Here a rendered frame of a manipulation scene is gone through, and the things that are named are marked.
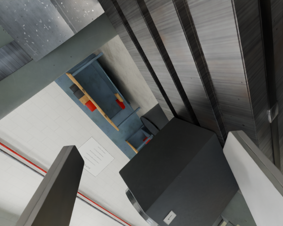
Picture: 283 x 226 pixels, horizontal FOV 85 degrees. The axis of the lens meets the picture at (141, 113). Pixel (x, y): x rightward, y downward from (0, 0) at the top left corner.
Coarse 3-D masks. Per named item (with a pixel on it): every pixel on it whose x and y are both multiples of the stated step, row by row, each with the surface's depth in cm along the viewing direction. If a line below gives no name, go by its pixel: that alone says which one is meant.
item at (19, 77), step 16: (0, 32) 40; (80, 32) 50; (96, 32) 52; (112, 32) 54; (0, 48) 41; (16, 48) 43; (64, 48) 48; (80, 48) 51; (96, 48) 54; (0, 64) 42; (16, 64) 43; (32, 64) 45; (48, 64) 47; (64, 64) 50; (0, 80) 43; (16, 80) 45; (32, 80) 46; (48, 80) 49; (0, 96) 44; (16, 96) 46; (0, 112) 45
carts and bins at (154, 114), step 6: (156, 108) 195; (144, 114) 201; (150, 114) 191; (156, 114) 188; (162, 114) 187; (144, 120) 220; (150, 120) 184; (156, 120) 184; (162, 120) 184; (168, 120) 186; (150, 126) 226; (156, 126) 180; (162, 126) 182; (150, 132) 225; (156, 132) 224
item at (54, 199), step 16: (64, 160) 9; (80, 160) 11; (48, 176) 8; (64, 176) 9; (80, 176) 10; (48, 192) 7; (64, 192) 8; (32, 208) 7; (48, 208) 7; (64, 208) 8; (16, 224) 6; (32, 224) 6; (48, 224) 7; (64, 224) 8
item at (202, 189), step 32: (192, 128) 32; (160, 160) 30; (192, 160) 27; (224, 160) 32; (128, 192) 31; (160, 192) 25; (192, 192) 29; (224, 192) 35; (160, 224) 27; (192, 224) 32
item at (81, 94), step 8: (96, 56) 337; (80, 64) 386; (88, 64) 333; (96, 64) 360; (72, 72) 380; (104, 72) 357; (72, 80) 355; (104, 80) 419; (72, 88) 357; (80, 88) 336; (112, 88) 413; (80, 96) 368; (88, 96) 348; (120, 96) 407; (88, 104) 376; (96, 104) 362; (120, 104) 438; (128, 104) 410; (120, 112) 473; (128, 144) 522; (136, 152) 510
